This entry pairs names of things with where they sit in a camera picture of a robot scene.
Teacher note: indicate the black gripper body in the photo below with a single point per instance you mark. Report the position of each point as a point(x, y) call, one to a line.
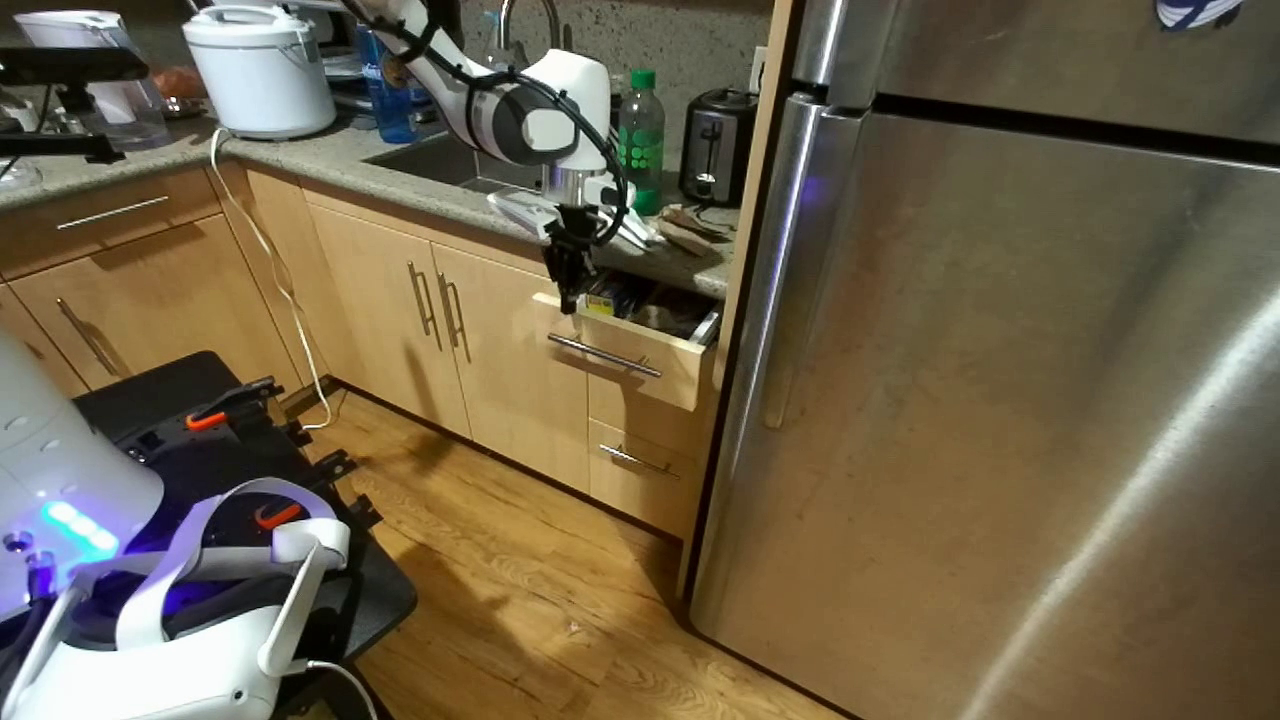
point(571, 245)

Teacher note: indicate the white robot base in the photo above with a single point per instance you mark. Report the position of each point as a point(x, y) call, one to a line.
point(55, 464)

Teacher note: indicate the short wooden drawer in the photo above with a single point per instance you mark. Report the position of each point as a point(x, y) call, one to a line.
point(632, 464)

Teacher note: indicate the wide wooden drawer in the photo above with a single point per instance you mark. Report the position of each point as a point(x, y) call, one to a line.
point(82, 234)

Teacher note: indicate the silver utensil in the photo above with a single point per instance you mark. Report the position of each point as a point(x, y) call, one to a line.
point(644, 234)

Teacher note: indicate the clear plastic bags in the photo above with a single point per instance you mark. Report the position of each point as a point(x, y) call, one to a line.
point(663, 308)

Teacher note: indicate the green soda bottle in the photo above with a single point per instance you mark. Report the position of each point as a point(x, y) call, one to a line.
point(641, 144)

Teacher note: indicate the black toaster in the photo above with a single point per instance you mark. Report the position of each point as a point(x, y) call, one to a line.
point(716, 149)

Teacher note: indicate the steel kitchen sink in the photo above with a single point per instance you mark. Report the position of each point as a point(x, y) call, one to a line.
point(413, 161)

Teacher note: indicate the chrome faucet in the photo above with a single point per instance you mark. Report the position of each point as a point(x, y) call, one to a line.
point(506, 23)

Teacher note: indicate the white rice cooker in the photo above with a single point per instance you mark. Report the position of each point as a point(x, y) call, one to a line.
point(261, 74)

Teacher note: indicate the black clamp with orange tip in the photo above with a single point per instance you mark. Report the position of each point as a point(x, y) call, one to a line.
point(206, 423)
point(281, 515)

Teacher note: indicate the large wooden cabinet door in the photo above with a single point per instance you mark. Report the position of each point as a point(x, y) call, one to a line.
point(173, 307)

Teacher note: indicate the stainless steel refrigerator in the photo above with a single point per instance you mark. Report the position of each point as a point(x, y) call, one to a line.
point(1003, 401)

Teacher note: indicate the clear plastic container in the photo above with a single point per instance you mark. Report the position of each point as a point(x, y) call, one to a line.
point(124, 110)

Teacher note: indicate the black metal stand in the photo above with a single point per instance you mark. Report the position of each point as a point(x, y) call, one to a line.
point(65, 64)

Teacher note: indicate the white bowl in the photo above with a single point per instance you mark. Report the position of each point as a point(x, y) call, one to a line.
point(65, 27)

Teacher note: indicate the white VR headset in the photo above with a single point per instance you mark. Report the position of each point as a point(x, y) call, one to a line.
point(144, 665)

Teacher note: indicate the blue white fridge magnet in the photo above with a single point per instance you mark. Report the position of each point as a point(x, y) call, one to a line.
point(1195, 14)

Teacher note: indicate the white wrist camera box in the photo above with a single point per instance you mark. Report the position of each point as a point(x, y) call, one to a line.
point(521, 212)

